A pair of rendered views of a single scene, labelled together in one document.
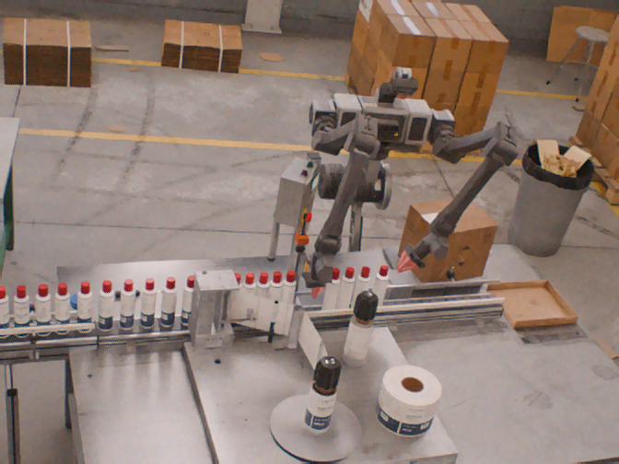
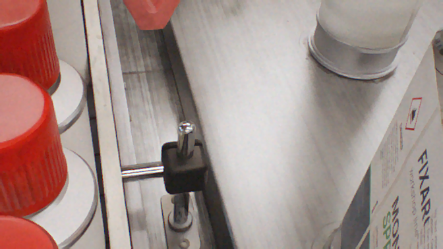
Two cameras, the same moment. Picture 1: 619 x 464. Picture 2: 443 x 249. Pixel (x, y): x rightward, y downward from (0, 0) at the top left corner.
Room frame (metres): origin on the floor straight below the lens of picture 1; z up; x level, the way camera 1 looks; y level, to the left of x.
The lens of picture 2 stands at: (2.74, 0.17, 1.20)
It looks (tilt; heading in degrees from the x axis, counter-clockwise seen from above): 48 degrees down; 273
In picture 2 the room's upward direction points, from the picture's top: 8 degrees clockwise
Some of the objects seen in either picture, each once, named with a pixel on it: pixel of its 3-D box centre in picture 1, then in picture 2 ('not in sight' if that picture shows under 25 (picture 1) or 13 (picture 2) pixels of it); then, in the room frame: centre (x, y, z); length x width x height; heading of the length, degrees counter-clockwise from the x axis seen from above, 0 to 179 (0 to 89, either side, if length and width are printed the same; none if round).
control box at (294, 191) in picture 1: (297, 192); not in sight; (2.91, 0.06, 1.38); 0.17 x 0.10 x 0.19; 168
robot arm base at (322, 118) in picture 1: (325, 127); not in sight; (3.33, 0.00, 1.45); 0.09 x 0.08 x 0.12; 104
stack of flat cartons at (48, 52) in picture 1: (48, 52); not in sight; (6.46, 2.18, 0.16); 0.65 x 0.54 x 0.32; 109
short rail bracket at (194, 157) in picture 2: not in sight; (182, 178); (2.77, -0.05, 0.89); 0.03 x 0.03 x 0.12; 23
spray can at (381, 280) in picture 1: (379, 287); not in sight; (2.98, -0.32, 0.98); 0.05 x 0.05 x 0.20
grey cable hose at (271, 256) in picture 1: (274, 237); not in sight; (2.90, 0.12, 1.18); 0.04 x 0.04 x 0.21
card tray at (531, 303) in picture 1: (531, 303); not in sight; (3.26, -0.99, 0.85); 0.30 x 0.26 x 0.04; 113
